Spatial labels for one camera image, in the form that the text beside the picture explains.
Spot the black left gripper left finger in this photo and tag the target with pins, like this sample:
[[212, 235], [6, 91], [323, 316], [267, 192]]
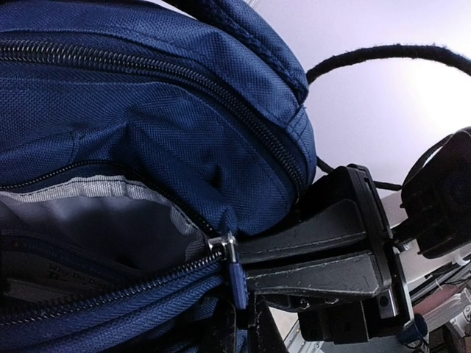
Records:
[[221, 331]]

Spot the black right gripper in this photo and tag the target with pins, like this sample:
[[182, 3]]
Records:
[[353, 282]]

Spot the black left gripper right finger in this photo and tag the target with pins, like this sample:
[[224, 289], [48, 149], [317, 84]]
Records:
[[263, 334]]

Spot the navy blue student backpack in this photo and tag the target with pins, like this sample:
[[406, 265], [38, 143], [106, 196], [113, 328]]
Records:
[[140, 143]]

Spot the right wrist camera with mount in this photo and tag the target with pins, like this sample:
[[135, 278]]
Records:
[[436, 197]]

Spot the front aluminium rail base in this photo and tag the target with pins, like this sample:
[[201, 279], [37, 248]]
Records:
[[439, 303]]

